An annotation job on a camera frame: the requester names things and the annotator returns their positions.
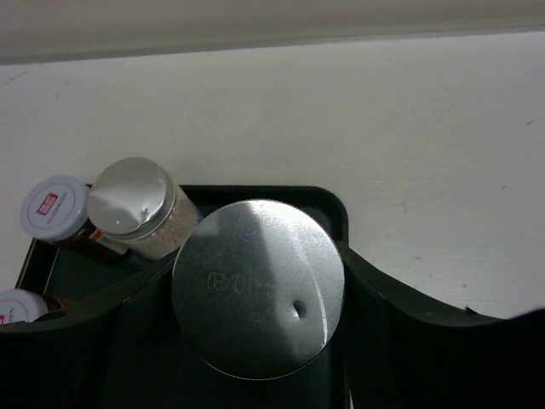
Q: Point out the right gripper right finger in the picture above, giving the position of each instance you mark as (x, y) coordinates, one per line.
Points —
(405, 349)

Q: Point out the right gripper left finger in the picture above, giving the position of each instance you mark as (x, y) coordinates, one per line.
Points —
(114, 349)

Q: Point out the brown sauce jar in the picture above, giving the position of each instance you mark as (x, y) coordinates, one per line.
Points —
(55, 212)
(19, 305)

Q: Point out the blue-label shaker bottle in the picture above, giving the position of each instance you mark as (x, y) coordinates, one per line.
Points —
(136, 202)
(258, 289)

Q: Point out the black plastic tray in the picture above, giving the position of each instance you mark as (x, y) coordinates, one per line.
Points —
(320, 384)

